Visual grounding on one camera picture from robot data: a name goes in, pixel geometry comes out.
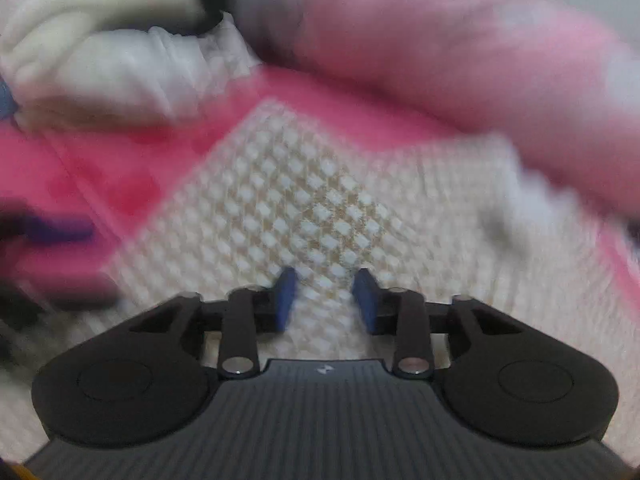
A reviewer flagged white fleece blanket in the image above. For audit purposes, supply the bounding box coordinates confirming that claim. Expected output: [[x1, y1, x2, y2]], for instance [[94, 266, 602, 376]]
[[1, 0, 205, 84]]

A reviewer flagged pink grey floral duvet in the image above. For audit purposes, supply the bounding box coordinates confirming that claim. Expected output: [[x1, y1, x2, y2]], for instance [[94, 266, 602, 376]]
[[231, 0, 639, 217]]

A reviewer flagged white shirt under blanket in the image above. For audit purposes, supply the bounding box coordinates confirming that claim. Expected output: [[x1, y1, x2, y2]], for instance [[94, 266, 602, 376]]
[[54, 27, 216, 122]]

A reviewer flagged beige white houndstooth cardigan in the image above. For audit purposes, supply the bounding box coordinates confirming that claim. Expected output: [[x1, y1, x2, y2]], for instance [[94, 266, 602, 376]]
[[0, 14, 640, 461]]

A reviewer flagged pink floral bed sheet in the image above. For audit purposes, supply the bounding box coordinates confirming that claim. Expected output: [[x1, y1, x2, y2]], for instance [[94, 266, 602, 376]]
[[1, 69, 456, 269]]

